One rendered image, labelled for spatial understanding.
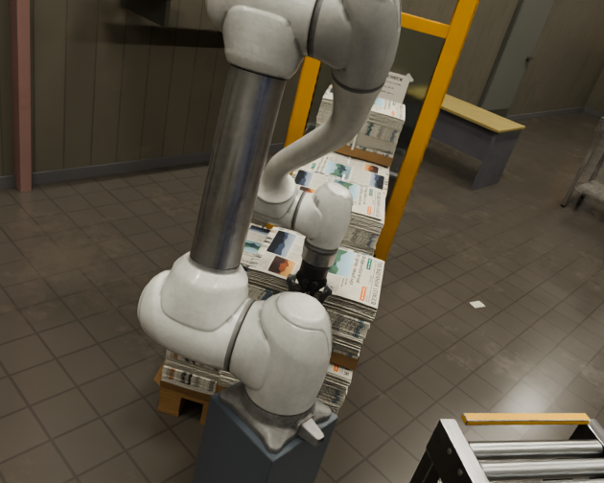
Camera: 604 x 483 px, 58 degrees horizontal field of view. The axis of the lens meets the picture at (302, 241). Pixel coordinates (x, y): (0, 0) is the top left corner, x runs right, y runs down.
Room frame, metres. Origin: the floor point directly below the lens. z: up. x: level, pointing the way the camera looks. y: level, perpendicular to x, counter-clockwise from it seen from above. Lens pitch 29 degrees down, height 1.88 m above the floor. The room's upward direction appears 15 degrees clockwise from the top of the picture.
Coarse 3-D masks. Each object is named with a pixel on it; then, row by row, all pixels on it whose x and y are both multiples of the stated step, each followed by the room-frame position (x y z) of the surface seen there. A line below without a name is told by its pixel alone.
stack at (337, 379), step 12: (228, 372) 1.23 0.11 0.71; (336, 372) 1.22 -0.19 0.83; (348, 372) 1.24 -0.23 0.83; (228, 384) 1.23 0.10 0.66; (324, 384) 1.22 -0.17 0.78; (336, 384) 1.22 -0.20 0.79; (348, 384) 1.21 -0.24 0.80; (324, 396) 1.22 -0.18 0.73; (336, 396) 1.22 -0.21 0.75; (336, 408) 1.22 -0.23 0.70
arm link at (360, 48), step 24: (336, 0) 0.92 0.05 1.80; (360, 0) 0.90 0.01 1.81; (384, 0) 0.90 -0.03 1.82; (312, 24) 0.91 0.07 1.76; (336, 24) 0.91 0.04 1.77; (360, 24) 0.90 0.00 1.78; (384, 24) 0.91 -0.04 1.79; (312, 48) 0.93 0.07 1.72; (336, 48) 0.92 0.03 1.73; (360, 48) 0.92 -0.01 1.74; (384, 48) 0.93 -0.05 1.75; (336, 72) 0.97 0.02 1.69; (360, 72) 0.94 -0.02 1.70; (384, 72) 0.96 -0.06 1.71
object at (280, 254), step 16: (272, 240) 1.46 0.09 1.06; (288, 240) 1.49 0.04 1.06; (256, 256) 1.34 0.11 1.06; (272, 256) 1.36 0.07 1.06; (288, 256) 1.39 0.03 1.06; (256, 272) 1.28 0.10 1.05; (272, 272) 1.28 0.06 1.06; (288, 272) 1.30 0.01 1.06; (256, 288) 1.27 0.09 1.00; (272, 288) 1.27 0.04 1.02; (288, 288) 1.27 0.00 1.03
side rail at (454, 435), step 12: (444, 420) 1.18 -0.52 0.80; (444, 432) 1.14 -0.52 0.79; (456, 432) 1.14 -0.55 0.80; (432, 444) 1.16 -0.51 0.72; (444, 444) 1.12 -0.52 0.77; (456, 444) 1.10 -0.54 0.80; (468, 444) 1.11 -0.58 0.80; (432, 456) 1.14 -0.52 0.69; (444, 456) 1.10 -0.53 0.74; (456, 456) 1.07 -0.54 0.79; (468, 456) 1.07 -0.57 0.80; (444, 468) 1.08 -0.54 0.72; (456, 468) 1.05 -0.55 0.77; (468, 468) 1.03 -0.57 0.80; (480, 468) 1.04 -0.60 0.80; (444, 480) 1.06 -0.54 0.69; (456, 480) 1.03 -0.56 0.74; (468, 480) 1.00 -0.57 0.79; (480, 480) 1.00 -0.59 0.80
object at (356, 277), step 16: (336, 256) 1.47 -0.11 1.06; (352, 256) 1.49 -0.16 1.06; (368, 256) 1.52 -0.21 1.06; (336, 272) 1.37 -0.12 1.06; (352, 272) 1.39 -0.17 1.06; (368, 272) 1.42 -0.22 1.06; (336, 288) 1.28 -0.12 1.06; (352, 288) 1.30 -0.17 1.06; (368, 288) 1.33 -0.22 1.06; (336, 304) 1.26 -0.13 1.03; (352, 304) 1.25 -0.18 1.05; (368, 304) 1.25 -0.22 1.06; (336, 320) 1.25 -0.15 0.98; (352, 320) 1.25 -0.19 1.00; (368, 320) 1.25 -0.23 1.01; (336, 336) 1.25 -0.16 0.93; (352, 336) 1.24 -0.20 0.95; (336, 352) 1.25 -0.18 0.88; (352, 352) 1.24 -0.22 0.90
